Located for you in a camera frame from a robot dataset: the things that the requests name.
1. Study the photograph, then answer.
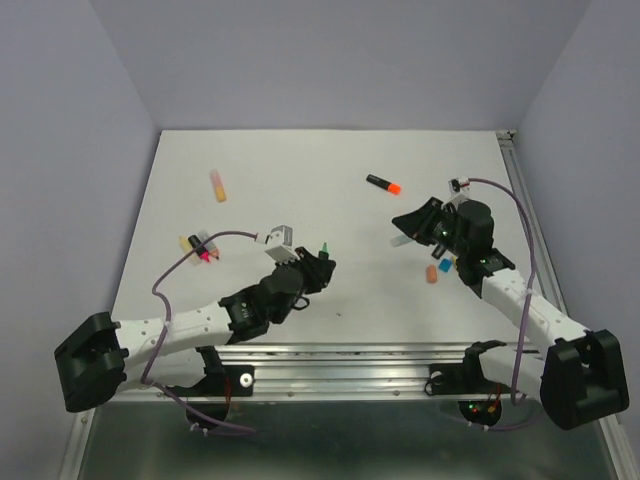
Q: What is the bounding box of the pastel orange highlighter cap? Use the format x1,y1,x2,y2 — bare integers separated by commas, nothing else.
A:
426,265,438,284

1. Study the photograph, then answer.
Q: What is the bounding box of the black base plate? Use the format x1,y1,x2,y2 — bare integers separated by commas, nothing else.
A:
423,363,510,431
161,364,256,437

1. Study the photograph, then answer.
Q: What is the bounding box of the pastel orange grey highlighter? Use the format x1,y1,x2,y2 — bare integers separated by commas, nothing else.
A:
198,230,220,260

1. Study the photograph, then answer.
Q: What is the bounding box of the blue black highlighter body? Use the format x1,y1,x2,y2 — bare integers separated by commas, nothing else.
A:
432,244,448,260

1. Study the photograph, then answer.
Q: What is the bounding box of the aluminium table rail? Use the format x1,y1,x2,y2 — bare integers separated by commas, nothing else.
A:
60,344,631,479

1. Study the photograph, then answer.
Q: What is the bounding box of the pastel green highlighter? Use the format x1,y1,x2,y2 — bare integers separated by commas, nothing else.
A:
390,235,412,248

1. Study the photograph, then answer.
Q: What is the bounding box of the pastel pink orange highlighter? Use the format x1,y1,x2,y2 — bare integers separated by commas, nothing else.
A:
209,170,227,203

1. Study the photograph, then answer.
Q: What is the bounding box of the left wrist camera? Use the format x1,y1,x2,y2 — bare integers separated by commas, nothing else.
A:
255,225,298,265

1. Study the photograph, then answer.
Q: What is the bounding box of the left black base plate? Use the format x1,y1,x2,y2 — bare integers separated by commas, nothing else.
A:
161,364,256,437

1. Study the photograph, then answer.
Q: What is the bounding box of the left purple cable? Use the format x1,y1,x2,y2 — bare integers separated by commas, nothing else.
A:
139,229,261,437

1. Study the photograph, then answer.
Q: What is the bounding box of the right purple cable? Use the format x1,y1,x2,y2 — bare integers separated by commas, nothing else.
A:
464,178,544,432

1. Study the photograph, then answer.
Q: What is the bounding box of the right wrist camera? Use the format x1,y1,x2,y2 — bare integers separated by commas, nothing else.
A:
446,177,470,209

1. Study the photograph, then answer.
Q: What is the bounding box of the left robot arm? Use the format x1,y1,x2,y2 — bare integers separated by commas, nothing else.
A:
54,247,336,413

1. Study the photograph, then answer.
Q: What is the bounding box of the orange cap black highlighter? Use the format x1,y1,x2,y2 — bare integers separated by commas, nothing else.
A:
366,174,402,195

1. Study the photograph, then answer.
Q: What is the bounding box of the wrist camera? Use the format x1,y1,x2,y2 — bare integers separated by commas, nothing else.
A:
255,225,298,265
446,177,470,209

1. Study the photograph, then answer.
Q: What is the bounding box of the purple cable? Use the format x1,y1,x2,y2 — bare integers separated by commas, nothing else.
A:
139,229,261,437
464,178,544,432

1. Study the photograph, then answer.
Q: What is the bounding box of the blue highlighter cap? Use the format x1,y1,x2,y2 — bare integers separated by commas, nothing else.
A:
439,259,453,272

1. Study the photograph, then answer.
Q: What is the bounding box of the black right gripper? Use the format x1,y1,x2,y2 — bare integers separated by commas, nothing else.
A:
391,196,468,257

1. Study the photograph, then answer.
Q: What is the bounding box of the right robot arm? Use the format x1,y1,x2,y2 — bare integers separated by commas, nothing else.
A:
392,198,630,430

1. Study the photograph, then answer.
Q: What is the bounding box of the green cap black highlighter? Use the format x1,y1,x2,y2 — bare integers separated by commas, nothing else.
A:
318,242,330,260

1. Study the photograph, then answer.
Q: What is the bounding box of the right side aluminium rail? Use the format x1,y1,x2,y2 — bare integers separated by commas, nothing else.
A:
496,130,568,314

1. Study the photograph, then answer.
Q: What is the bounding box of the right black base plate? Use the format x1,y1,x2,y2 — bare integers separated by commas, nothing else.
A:
423,363,510,431

